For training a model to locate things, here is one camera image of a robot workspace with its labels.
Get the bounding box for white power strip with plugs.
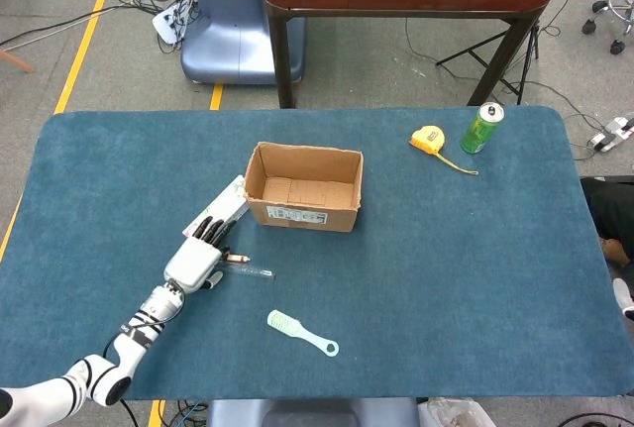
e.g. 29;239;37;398
152;4;193;46

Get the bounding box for green drink can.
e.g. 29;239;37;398
460;101;505;155

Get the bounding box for chrome stool with castors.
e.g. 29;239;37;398
581;0;634;55

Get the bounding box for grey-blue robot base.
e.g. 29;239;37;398
180;0;307;85

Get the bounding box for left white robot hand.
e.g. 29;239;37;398
163;217;238;294

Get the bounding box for blue table mat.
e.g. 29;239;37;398
0;105;634;402

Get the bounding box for white plastic bag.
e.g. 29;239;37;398
418;396;496;427

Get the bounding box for own grey-blue robot chassis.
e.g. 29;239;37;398
205;398;421;427

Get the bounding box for yellow tape measure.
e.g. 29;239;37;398
409;125;479;176

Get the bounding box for light wooden furniture leg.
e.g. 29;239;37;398
0;48;37;74

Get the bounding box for black tripod stand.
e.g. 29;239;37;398
435;0;581;105

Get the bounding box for white rectangular carton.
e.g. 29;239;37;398
181;174;251;240

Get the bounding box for light green brush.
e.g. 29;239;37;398
266;309;341;358

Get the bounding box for person in black clothing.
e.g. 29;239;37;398
578;174;634;322

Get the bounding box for open brown cardboard box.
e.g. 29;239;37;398
244;141;365;234

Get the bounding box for transparent tube with white cap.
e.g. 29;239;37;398
220;264;276;279

